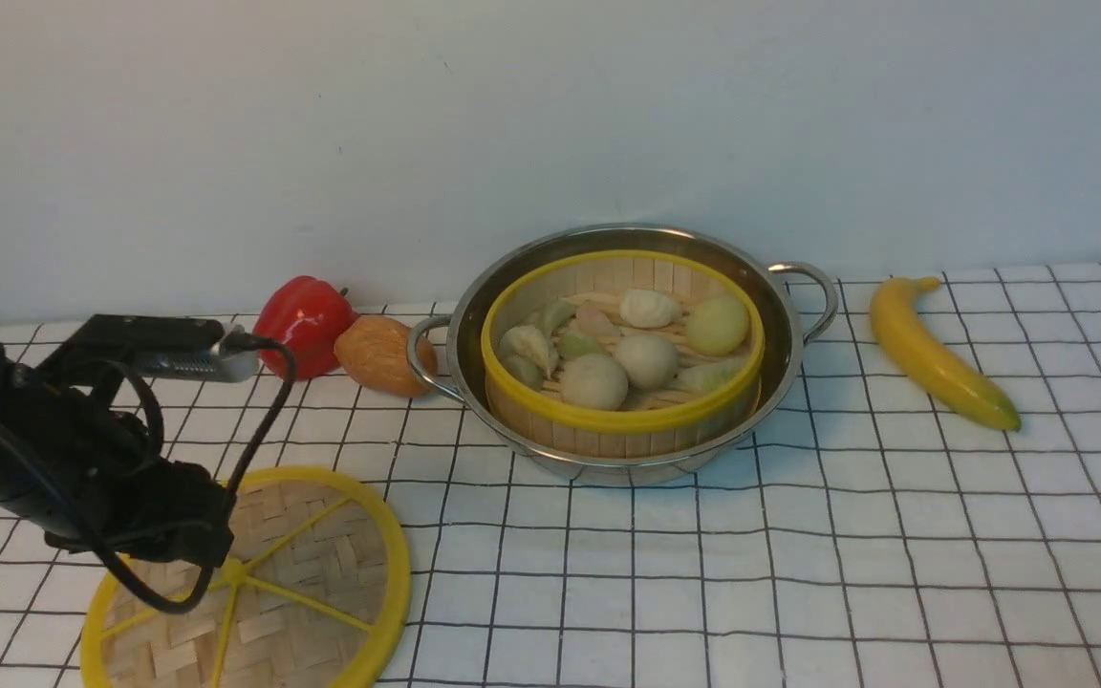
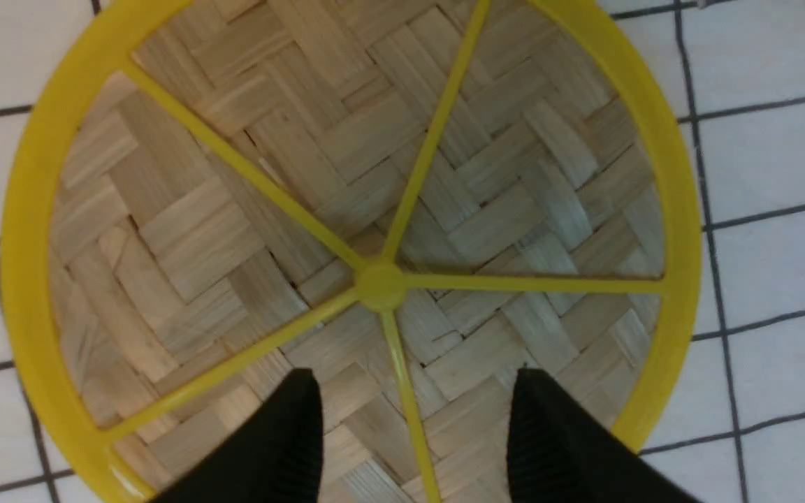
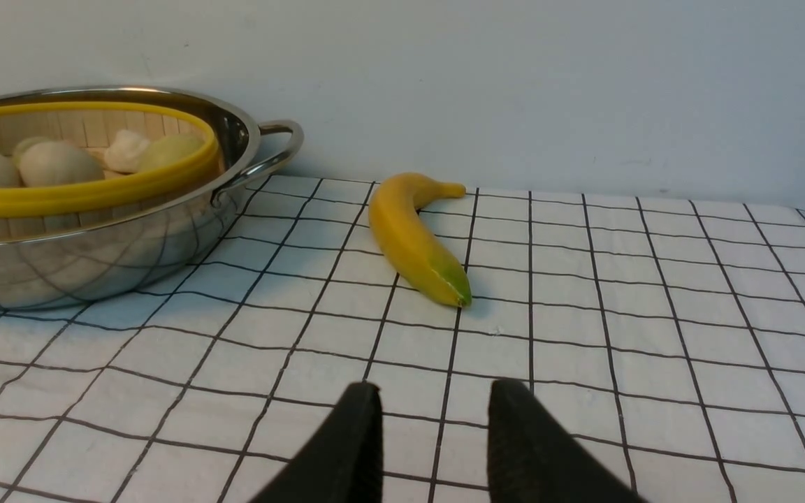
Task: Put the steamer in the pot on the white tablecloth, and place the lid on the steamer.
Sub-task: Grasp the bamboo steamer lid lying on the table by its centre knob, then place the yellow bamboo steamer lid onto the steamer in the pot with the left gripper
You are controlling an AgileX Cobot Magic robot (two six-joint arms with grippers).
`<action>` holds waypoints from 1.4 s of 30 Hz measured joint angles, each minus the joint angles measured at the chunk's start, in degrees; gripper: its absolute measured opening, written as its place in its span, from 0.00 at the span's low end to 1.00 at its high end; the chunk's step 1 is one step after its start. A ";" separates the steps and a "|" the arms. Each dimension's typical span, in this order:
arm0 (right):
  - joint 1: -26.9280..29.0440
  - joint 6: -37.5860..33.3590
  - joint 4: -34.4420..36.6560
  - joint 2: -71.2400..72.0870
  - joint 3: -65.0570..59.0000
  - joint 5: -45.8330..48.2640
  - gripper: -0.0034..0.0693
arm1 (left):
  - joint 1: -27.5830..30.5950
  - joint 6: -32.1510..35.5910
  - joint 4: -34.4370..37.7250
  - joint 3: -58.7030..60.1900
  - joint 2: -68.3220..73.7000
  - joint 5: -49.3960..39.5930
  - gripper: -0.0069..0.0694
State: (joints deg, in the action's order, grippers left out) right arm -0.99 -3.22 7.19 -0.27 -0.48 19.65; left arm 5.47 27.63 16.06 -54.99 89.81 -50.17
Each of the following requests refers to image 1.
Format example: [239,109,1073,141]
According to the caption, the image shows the yellow rimmed bamboo steamer basket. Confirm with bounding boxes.
[492,269,765,426]

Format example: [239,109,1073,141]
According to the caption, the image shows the yellowish round bun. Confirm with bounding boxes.
[684,296,750,357]

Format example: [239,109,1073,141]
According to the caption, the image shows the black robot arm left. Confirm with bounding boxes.
[0,341,235,568]

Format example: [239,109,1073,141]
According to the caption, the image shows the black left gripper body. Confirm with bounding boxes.
[70,459,236,570]

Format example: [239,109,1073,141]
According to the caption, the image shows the round white bun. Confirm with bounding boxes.
[560,353,629,411]
[612,334,679,392]

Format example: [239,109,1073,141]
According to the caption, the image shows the stainless steel two-handled pot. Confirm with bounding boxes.
[406,223,842,485]

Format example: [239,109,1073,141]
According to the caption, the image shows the yellow banana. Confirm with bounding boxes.
[869,277,1023,432]

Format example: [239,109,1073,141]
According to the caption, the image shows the red bell pepper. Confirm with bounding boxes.
[252,275,359,380]

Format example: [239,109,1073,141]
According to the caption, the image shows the pink tinted dumpling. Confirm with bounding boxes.
[573,302,623,338]

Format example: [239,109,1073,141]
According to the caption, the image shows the pale green dumpling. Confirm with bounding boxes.
[497,325,560,378]

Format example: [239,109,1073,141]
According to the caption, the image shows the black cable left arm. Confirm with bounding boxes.
[0,330,299,614]

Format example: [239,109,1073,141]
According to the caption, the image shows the white pleated dumpling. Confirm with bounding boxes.
[617,290,683,330]

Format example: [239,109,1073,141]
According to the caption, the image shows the white checkered tablecloth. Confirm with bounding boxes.
[0,258,1101,688]

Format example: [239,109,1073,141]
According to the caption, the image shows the brown potato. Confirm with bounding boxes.
[334,314,430,398]

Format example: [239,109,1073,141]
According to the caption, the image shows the yellow rimmed woven steamer lid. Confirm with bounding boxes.
[79,466,412,687]

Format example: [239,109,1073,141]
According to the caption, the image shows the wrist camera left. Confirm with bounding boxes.
[39,314,261,387]

